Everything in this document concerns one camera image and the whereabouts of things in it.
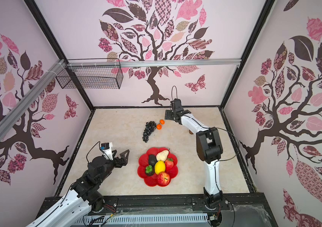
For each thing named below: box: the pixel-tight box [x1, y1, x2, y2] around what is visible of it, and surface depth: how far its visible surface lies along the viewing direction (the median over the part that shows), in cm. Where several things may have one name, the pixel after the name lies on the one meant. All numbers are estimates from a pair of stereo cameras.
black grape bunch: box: [142, 121, 157, 143], surface depth 102 cm
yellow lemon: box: [154, 159, 166, 175], surface depth 84 cm
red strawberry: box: [164, 157, 175, 171], surface depth 85 cm
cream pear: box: [155, 149, 170, 162], surface depth 87 cm
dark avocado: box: [148, 154, 158, 167], surface depth 87 cm
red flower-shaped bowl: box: [137, 147, 179, 187], surface depth 85 cm
